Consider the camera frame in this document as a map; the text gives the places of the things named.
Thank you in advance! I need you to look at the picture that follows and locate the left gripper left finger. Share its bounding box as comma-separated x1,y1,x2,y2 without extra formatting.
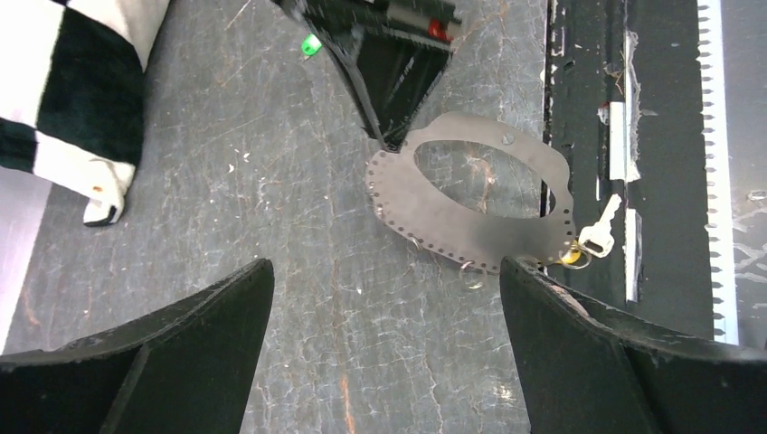
1,259,275,433

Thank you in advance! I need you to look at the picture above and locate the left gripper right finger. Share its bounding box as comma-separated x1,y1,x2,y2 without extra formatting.
499,258,766,433

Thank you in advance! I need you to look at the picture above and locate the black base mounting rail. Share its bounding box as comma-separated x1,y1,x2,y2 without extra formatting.
545,1,715,339

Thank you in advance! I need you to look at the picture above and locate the metal keyring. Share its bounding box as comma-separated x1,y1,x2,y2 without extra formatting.
556,240,592,270

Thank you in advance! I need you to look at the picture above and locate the white toothed cable strip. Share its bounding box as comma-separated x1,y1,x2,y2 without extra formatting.
697,0,739,345

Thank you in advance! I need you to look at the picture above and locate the yellow key tag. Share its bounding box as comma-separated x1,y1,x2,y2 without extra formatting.
559,247,582,266

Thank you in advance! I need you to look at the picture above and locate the green key tag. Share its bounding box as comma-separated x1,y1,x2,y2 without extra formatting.
300,34,323,59

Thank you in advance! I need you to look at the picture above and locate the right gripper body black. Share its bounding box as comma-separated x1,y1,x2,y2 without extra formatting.
274,1,462,42

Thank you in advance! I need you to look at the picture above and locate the black white checkered pillow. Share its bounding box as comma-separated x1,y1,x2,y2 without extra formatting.
1,0,168,227

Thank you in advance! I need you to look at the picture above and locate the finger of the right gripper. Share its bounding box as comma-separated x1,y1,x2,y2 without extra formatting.
305,17,396,151
359,33,451,147

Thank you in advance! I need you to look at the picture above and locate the silver key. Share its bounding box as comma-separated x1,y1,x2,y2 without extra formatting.
578,193,622,259

